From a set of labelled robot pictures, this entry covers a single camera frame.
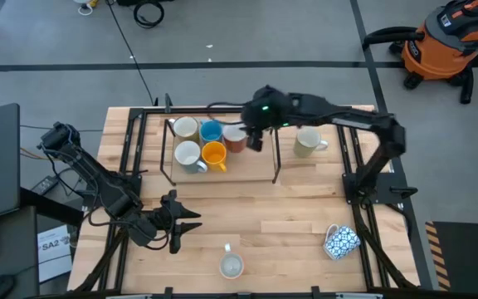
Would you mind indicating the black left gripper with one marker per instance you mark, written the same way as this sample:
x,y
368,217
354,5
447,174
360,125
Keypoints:
x,y
172,218

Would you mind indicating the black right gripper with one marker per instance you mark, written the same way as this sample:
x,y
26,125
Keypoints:
x,y
264,108

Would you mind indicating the rust orange mug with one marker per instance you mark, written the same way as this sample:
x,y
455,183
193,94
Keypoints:
x,y
235,139

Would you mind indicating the plain yellow mug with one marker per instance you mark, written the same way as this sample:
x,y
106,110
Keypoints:
x,y
214,153

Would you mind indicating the light blue mug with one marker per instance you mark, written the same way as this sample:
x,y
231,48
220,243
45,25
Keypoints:
x,y
211,131

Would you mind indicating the olive mug white inside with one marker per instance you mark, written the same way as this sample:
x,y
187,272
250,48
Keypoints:
x,y
186,128

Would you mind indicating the blue white patterned mug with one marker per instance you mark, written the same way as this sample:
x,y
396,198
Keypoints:
x,y
342,241

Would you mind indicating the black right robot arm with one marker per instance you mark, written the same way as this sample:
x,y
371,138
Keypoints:
x,y
363,124

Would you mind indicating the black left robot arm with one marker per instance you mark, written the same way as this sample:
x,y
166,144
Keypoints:
x,y
98,178

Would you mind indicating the white printed paper sign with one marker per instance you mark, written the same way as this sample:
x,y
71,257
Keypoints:
x,y
54,249

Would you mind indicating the black power adapter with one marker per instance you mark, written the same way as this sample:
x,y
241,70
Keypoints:
x,y
45,184

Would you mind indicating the dark grey desk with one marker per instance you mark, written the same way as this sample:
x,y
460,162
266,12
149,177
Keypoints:
x,y
11,249

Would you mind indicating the orange black shop vacuum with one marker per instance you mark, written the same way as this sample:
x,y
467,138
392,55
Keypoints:
x,y
442,45

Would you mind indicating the black mat hazard stripes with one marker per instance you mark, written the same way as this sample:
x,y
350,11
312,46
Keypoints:
x,y
463,257

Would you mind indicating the wooden shelf black metal frame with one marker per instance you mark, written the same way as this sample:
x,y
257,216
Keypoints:
x,y
243,166

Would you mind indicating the black aluminium rig frame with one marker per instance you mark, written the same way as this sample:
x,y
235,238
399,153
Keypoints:
x,y
189,110

